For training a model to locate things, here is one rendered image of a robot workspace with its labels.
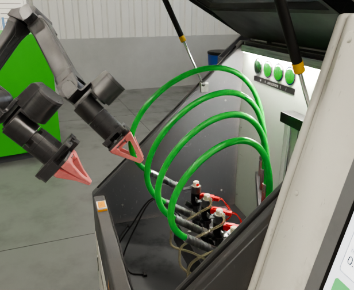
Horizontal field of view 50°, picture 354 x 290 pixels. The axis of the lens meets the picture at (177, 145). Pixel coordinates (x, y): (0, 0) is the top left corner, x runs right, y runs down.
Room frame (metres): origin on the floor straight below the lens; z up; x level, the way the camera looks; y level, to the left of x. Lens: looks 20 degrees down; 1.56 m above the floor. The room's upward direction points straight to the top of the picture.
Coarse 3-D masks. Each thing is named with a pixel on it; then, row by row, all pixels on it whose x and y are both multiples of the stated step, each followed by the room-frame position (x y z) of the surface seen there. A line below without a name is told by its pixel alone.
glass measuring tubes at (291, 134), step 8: (280, 112) 1.01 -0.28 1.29; (288, 112) 0.99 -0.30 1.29; (296, 112) 0.99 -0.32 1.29; (280, 120) 1.00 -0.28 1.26; (288, 120) 0.97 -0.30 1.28; (296, 120) 0.94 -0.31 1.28; (288, 128) 0.99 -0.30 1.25; (296, 128) 0.93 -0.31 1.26; (288, 136) 0.99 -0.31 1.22; (296, 136) 0.95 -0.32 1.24; (288, 144) 0.99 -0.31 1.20; (288, 152) 0.99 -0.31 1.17; (288, 160) 0.96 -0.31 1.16; (280, 168) 0.99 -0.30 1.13; (280, 176) 0.99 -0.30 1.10
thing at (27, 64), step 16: (0, 32) 4.13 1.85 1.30; (16, 48) 3.82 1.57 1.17; (32, 48) 3.89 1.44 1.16; (16, 64) 3.81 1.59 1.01; (32, 64) 3.88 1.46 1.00; (0, 80) 3.73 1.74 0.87; (16, 80) 3.80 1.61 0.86; (32, 80) 3.88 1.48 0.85; (48, 80) 3.95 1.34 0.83; (16, 96) 3.79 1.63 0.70; (0, 128) 3.70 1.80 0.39; (48, 128) 3.92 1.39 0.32; (0, 144) 3.69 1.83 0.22; (16, 144) 3.76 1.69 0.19; (0, 160) 3.71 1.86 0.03; (16, 160) 3.79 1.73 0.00
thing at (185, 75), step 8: (184, 72) 0.93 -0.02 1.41; (192, 72) 0.93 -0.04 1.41; (232, 72) 0.96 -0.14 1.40; (240, 72) 0.97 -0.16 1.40; (176, 80) 0.92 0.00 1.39; (248, 80) 0.98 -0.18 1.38; (160, 88) 0.91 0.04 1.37; (168, 88) 0.92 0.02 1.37; (152, 96) 0.90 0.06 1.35; (256, 96) 0.99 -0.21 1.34; (144, 104) 0.90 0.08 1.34; (144, 112) 0.90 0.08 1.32; (136, 120) 0.89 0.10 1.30; (264, 120) 1.00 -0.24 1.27; (136, 128) 0.89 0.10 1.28; (128, 144) 0.89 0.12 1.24
